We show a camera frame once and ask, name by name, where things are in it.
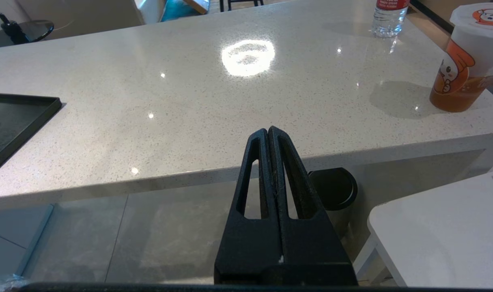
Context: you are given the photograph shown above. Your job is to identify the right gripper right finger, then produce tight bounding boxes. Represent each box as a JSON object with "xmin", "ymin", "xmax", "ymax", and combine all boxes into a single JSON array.
[{"xmin": 268, "ymin": 126, "xmax": 358, "ymax": 286}]

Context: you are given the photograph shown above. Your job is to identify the black chair frame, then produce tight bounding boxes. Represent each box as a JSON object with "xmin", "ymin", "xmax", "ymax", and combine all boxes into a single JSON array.
[{"xmin": 220, "ymin": 0, "xmax": 265, "ymax": 12}]

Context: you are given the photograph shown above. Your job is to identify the clear plastic water bottle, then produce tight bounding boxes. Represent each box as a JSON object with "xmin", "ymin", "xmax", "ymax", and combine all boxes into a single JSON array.
[{"xmin": 371, "ymin": 0, "xmax": 410, "ymax": 38}]

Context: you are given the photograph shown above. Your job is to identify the black round trash bin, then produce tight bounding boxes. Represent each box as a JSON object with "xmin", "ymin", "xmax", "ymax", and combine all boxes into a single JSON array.
[{"xmin": 308, "ymin": 167, "xmax": 358, "ymax": 240}]

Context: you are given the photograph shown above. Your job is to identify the black round stool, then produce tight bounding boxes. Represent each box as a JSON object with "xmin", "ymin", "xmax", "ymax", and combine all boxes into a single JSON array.
[{"xmin": 0, "ymin": 13, "xmax": 55, "ymax": 49}]

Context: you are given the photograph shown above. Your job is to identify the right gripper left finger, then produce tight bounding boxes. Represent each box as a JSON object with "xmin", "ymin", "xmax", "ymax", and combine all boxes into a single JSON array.
[{"xmin": 214, "ymin": 129, "xmax": 282, "ymax": 285}]

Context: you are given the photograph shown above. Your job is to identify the black serving tray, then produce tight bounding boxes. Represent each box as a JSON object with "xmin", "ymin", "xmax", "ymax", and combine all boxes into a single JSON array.
[{"xmin": 0, "ymin": 93, "xmax": 62, "ymax": 179}]

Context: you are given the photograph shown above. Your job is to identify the printed plastic drink cup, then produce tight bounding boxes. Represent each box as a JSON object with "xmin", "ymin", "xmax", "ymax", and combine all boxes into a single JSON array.
[{"xmin": 429, "ymin": 3, "xmax": 493, "ymax": 113}]

